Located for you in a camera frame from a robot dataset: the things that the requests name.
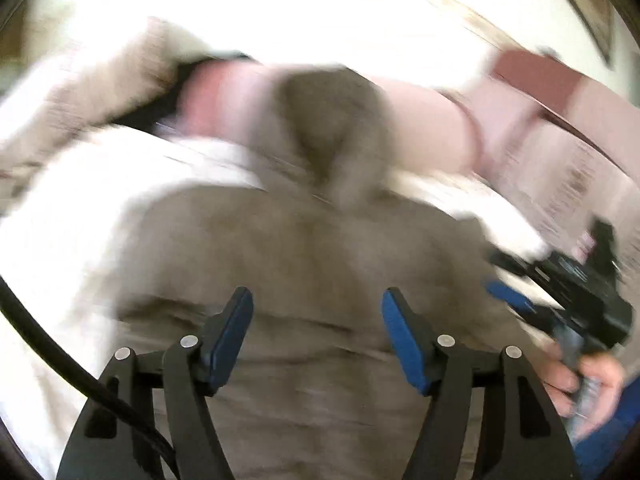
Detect person's right hand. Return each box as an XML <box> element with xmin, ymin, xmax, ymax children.
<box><xmin>542</xmin><ymin>342</ymin><xmax>627</xmax><ymax>427</ymax></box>

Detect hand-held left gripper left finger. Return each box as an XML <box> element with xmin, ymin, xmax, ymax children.
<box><xmin>55</xmin><ymin>286</ymin><xmax>255</xmax><ymax>480</ymax></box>

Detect white bed sheet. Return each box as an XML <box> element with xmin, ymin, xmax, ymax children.
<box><xmin>0</xmin><ymin>125</ymin><xmax>548</xmax><ymax>480</ymax></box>

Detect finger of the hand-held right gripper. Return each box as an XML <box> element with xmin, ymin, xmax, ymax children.
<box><xmin>486</xmin><ymin>281</ymin><xmax>557</xmax><ymax>332</ymax></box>
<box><xmin>491</xmin><ymin>250</ymin><xmax>542</xmax><ymax>282</ymax></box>

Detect large striped floral cushion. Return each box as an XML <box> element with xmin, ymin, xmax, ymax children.
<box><xmin>500</xmin><ymin>120</ymin><xmax>640</xmax><ymax>276</ymax></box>

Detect black cable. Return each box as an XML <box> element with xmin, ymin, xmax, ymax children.
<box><xmin>0</xmin><ymin>277</ymin><xmax>178</xmax><ymax>468</ymax></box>

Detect brown wall frame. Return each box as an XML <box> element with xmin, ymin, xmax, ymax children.
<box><xmin>540</xmin><ymin>0</ymin><xmax>617</xmax><ymax>67</ymax></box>

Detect person's right forearm blue sleeve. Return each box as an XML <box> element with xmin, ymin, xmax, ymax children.
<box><xmin>570</xmin><ymin>375</ymin><xmax>640</xmax><ymax>468</ymax></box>

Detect grey-brown hooded jacket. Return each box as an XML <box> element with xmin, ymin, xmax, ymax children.
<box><xmin>112</xmin><ymin>67</ymin><xmax>551</xmax><ymax>480</ymax></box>

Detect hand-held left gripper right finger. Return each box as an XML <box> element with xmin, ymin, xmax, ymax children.
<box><xmin>381</xmin><ymin>287</ymin><xmax>583</xmax><ymax>480</ymax></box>

